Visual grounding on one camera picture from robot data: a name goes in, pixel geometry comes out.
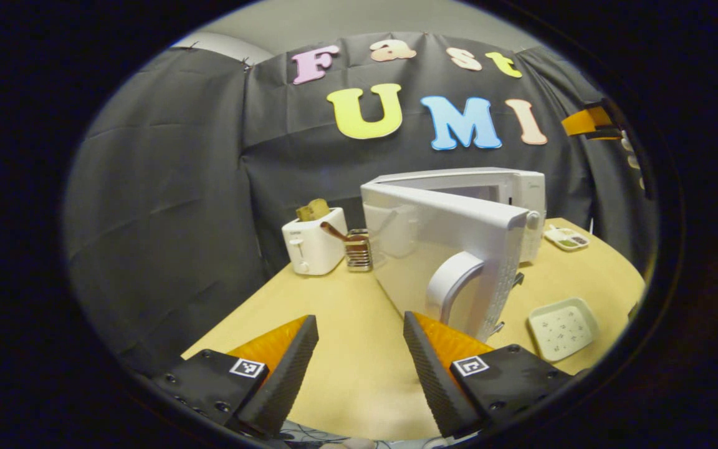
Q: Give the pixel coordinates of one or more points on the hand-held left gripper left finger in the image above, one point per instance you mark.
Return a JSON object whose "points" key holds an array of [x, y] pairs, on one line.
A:
{"points": [[284, 386]]}

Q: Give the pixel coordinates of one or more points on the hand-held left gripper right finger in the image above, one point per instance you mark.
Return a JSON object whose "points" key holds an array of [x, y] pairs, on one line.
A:
{"points": [[437, 380]]}

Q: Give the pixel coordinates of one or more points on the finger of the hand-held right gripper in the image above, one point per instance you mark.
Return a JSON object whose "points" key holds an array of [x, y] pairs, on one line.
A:
{"points": [[580, 121]]}

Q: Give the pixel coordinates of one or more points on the white microwave oven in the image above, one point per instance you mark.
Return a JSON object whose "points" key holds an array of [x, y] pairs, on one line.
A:
{"points": [[434, 231]]}

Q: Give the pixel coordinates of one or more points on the white divided condiment dish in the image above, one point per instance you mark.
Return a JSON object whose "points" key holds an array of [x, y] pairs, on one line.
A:
{"points": [[561, 237]]}

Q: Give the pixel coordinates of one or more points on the pale patterned square tray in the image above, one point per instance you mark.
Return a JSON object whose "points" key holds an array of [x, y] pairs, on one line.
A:
{"points": [[561, 329]]}

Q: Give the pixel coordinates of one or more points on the white toaster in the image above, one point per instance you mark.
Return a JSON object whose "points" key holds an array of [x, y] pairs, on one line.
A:
{"points": [[315, 249]]}

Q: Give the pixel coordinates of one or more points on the metal utensil holder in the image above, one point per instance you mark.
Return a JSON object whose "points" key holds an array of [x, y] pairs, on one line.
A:
{"points": [[359, 255]]}

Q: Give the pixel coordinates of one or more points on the black backdrop cloth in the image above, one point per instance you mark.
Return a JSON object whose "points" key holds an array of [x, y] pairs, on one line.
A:
{"points": [[166, 218]]}

